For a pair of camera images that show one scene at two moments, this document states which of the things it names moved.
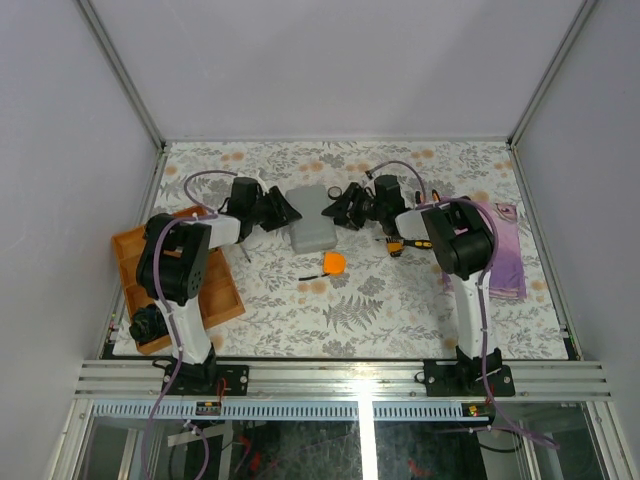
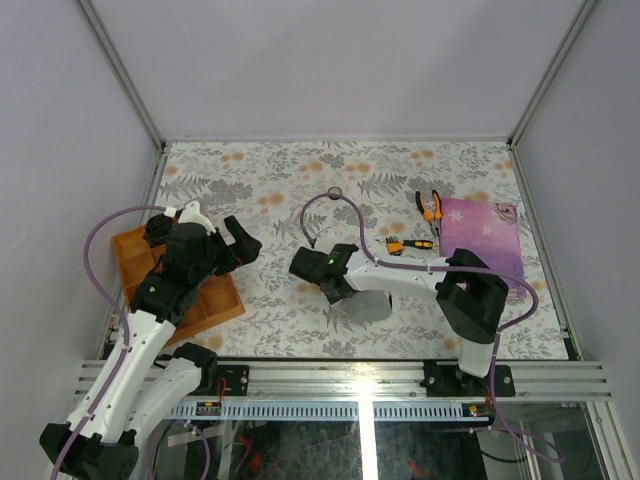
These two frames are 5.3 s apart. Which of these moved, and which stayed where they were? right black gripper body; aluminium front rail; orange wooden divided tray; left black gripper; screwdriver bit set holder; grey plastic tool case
Moved: right black gripper body; grey plastic tool case; left black gripper
Stayed: screwdriver bit set holder; aluminium front rail; orange wooden divided tray
